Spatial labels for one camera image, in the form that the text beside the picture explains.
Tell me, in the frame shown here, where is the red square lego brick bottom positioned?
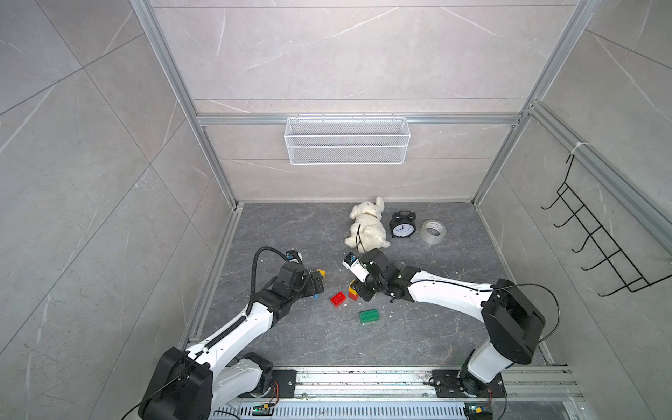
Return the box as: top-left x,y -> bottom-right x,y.
330,292 -> 348,308

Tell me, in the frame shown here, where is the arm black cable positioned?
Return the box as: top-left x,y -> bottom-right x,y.
355,224 -> 562,345
120,246 -> 290,420

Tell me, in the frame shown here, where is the aluminium mounting rail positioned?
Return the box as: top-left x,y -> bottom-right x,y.
146,366 -> 584,403

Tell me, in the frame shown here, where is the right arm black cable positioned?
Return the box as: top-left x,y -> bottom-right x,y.
355,224 -> 562,345

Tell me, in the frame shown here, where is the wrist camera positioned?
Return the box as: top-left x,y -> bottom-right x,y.
342,248 -> 400,288
285,250 -> 303,264

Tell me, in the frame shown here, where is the white plush dog toy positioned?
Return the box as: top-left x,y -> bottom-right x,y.
344,197 -> 390,253

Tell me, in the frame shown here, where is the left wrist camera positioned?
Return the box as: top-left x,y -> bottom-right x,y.
285,250 -> 303,264

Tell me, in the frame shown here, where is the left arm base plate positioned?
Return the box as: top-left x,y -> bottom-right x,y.
234,369 -> 298,399

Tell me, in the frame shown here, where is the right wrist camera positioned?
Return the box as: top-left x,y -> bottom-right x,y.
342,248 -> 400,288

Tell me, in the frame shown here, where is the dark green long lego brick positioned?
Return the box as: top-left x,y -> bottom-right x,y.
359,309 -> 380,325

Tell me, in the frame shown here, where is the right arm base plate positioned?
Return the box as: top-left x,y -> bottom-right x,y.
428,369 -> 506,399

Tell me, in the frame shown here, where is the black alarm clock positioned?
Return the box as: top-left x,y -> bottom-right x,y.
390,210 -> 417,238

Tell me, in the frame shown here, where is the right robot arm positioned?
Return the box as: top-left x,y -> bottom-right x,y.
349,262 -> 545,397

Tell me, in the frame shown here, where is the clear tape roll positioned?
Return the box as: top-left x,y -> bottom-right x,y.
420,220 -> 447,245

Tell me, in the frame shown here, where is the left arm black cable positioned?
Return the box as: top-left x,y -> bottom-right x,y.
120,246 -> 290,420

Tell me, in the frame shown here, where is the black wire hook rack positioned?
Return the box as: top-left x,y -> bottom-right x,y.
541,154 -> 671,298

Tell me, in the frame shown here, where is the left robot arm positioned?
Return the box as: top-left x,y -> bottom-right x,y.
138,260 -> 325,419

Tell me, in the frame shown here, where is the white wire mesh basket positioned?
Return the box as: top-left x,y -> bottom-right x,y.
283,117 -> 411,166

